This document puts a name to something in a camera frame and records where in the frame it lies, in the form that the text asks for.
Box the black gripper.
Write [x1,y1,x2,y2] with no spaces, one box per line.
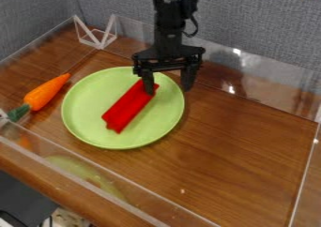
[131,45,206,96]

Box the red star-profile block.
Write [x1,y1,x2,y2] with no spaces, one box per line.
[102,80,155,133]

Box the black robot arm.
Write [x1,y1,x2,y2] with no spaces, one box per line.
[131,0,206,95]

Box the green round plate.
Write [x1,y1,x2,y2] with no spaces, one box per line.
[62,67,185,150]

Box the orange toy carrot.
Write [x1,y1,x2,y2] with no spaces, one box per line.
[8,73,71,122]

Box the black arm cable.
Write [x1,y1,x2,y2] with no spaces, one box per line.
[182,14,201,38]

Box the clear acrylic enclosure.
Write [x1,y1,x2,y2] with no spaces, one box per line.
[0,16,321,227]

